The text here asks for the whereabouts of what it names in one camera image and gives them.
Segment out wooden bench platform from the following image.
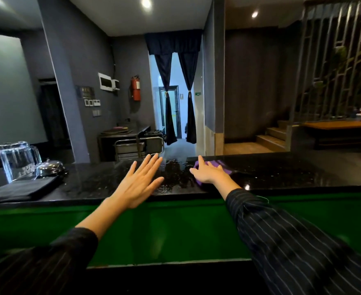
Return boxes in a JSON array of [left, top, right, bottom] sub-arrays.
[[302, 120, 361, 150]]

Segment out dark steel work counter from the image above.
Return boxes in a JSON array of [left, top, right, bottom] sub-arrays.
[[97, 125, 151, 162]]

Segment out stainless steel trolley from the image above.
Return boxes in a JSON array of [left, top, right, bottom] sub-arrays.
[[114, 130, 166, 161]]

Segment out person's left forearm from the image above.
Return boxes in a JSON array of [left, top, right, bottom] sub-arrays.
[[0, 196, 129, 295]]

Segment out purple cleaning cloth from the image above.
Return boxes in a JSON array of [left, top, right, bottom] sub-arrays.
[[194, 160, 234, 186]]

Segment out person's right forearm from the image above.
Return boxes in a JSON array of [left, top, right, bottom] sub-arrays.
[[215, 177, 361, 295]]

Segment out metal lattice screen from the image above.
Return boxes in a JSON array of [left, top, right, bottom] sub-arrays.
[[292, 0, 361, 122]]

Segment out silver service bell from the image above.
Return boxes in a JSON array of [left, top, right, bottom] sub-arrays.
[[35, 159, 68, 177]]

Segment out clear glass pitcher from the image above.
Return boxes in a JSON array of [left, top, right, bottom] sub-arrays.
[[0, 141, 42, 183]]

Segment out person's right hand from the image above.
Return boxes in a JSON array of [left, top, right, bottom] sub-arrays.
[[189, 155, 230, 185]]

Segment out white wall panel box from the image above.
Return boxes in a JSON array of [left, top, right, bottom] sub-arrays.
[[98, 72, 114, 92]]

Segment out dark blue tied curtain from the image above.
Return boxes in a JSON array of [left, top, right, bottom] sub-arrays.
[[179, 52, 199, 144], [154, 53, 178, 146]]

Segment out dark blue curtain valance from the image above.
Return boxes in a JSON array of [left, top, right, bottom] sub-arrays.
[[144, 29, 203, 56]]

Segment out person's left hand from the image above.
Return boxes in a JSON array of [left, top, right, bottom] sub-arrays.
[[111, 153, 165, 210]]

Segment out red fire extinguisher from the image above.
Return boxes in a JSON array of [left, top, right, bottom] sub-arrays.
[[130, 75, 141, 102]]

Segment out green counter front panel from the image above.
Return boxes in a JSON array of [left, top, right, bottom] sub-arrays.
[[0, 191, 361, 268]]

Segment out wooden stair steps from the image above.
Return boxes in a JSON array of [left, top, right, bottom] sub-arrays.
[[255, 120, 292, 152]]

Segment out black folded cloth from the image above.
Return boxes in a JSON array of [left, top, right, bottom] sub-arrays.
[[0, 176, 61, 204]]

